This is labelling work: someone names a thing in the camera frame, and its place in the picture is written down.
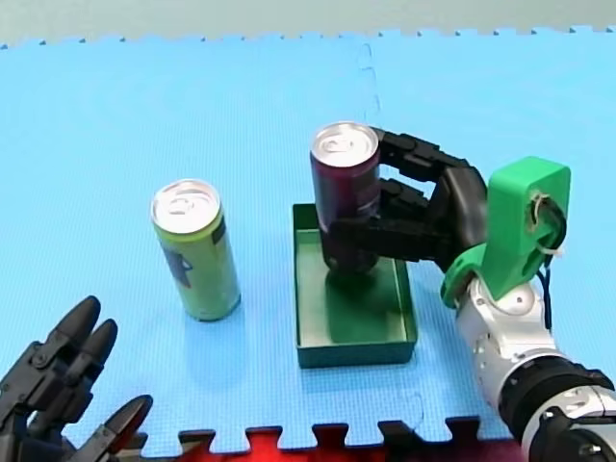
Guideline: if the dark purple drink can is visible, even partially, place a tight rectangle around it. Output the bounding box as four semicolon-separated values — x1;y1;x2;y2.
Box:
309;120;382;273

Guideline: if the shallow green tray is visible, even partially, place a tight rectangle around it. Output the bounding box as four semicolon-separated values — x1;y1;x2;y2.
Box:
292;202;418;370

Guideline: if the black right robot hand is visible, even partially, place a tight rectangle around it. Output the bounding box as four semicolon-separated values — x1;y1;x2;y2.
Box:
328;126;490;271

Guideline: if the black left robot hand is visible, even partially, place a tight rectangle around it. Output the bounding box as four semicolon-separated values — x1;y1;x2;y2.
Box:
0;295;154;462

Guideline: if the green drink can dark band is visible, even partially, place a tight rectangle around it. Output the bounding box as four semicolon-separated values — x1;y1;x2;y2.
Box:
149;178;243;322

